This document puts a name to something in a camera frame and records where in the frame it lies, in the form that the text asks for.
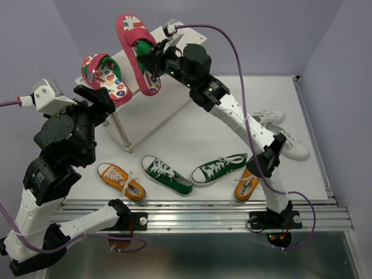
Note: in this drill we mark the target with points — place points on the orange sneaker left one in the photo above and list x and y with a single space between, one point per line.
122 181

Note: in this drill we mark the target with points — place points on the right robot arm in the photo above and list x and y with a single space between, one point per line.
191 67

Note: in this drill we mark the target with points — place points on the orange sneaker right one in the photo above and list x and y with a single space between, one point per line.
246 186

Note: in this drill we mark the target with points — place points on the pink slipper one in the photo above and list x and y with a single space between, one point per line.
136 40
100 70

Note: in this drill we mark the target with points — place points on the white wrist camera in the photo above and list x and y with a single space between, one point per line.
172 33
46 98

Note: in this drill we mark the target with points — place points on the green sneaker one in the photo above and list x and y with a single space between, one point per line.
161 173
208 173

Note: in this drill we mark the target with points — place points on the aluminium mounting rail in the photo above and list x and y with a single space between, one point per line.
230 217

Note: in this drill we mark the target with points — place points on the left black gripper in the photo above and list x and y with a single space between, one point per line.
101 95

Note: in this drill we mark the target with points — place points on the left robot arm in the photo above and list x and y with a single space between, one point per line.
66 141

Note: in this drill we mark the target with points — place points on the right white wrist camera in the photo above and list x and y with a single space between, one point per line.
172 33

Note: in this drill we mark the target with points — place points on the white sneaker near one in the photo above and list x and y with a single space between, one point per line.
293 148

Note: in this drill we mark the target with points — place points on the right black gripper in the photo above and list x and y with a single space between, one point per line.
154 60

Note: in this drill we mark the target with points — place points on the white two-tier shoe shelf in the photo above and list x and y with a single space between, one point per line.
132 122

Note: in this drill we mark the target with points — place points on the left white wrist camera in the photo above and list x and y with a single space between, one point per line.
46 98

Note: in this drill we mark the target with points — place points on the orange sneaker one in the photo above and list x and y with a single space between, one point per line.
122 181
246 186

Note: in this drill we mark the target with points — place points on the white sneaker one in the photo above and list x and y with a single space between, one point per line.
269 116
293 148

